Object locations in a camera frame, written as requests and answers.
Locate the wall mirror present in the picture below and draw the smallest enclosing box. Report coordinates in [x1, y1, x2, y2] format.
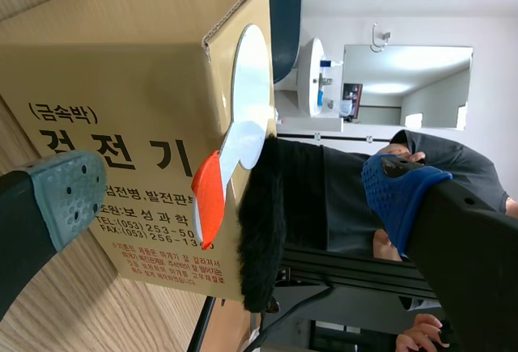
[342, 43, 474, 131]

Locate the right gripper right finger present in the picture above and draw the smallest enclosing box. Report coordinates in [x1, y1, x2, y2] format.
[360, 153, 518, 352]

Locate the white wash basin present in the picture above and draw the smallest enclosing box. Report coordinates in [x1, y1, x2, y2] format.
[291, 36, 344, 118]

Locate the black metal rail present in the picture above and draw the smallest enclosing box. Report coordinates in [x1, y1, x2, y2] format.
[273, 246, 440, 301]

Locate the dark blue chair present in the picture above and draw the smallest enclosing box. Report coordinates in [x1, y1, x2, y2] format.
[244, 0, 304, 84]

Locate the brown cardboard box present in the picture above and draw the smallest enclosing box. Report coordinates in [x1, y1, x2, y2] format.
[0, 0, 278, 302]

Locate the person's hand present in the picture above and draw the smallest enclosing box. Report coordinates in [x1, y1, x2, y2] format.
[394, 313, 451, 352]

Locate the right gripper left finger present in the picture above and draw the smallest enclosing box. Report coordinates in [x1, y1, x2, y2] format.
[0, 149, 108, 319]

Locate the black cable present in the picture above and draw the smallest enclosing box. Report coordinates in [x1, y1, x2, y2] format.
[247, 285, 335, 352]

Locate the black fur patch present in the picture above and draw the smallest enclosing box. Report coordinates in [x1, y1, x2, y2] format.
[236, 134, 287, 313]

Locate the person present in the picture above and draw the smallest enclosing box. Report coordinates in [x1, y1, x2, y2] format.
[278, 129, 518, 264]

